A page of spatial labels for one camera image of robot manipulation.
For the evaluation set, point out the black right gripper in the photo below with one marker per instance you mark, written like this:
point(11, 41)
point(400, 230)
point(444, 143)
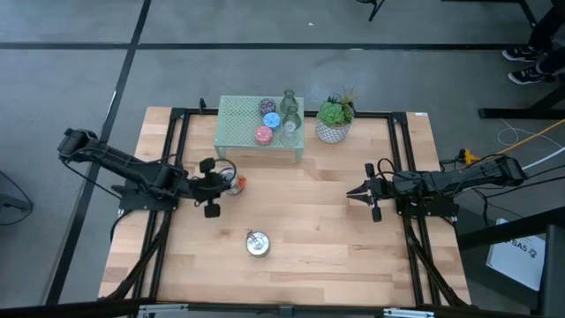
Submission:
point(384, 190)

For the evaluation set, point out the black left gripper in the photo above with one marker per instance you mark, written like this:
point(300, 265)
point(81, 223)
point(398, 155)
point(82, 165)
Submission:
point(207, 187)

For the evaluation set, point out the tall metal can orange label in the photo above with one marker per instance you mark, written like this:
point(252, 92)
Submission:
point(258, 244)
point(234, 181)

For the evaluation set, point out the pink patterned candle tin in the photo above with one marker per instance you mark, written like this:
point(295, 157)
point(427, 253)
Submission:
point(263, 135)

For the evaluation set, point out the blue white patterned candle tin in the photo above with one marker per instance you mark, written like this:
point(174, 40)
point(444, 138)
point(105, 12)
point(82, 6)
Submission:
point(272, 121)

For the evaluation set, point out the clear glass candlestick holder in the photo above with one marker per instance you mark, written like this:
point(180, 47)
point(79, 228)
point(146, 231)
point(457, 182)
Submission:
point(289, 137)

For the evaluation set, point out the purple red patterned candle tin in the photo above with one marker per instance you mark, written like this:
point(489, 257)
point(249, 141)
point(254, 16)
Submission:
point(267, 107)

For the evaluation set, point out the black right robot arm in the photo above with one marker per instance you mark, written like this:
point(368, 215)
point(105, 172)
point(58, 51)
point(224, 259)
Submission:
point(454, 181)

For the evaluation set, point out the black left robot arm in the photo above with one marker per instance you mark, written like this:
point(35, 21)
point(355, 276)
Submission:
point(132, 170)

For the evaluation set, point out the pale green perforated metal shelf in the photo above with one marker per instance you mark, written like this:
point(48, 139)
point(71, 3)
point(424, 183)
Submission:
point(238, 123)

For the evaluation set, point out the succulent in white patterned pot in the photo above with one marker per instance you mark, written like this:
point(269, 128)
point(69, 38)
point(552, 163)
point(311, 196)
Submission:
point(332, 132)

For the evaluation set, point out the smoky grey glass candlestick holder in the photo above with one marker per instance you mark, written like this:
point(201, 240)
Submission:
point(288, 103)

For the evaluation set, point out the white table label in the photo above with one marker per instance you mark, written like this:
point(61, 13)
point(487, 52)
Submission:
point(421, 114)

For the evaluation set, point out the silver aluminium extrusion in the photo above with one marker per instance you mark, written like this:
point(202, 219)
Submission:
point(163, 310)
point(408, 313)

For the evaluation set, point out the white printed cardboard box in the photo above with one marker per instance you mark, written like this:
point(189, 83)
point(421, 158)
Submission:
point(514, 260)

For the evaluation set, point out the black table legs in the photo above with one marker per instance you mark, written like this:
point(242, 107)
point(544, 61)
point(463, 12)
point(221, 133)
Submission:
point(507, 112)

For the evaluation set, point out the black chair base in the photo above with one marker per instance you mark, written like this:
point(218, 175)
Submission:
point(373, 9)

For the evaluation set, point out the person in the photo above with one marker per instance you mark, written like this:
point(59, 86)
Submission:
point(525, 55)

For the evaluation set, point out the black aluminium table frame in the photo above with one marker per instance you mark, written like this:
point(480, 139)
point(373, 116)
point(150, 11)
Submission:
point(371, 114)

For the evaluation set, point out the black desk frame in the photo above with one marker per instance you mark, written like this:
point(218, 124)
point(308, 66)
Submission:
point(554, 274)

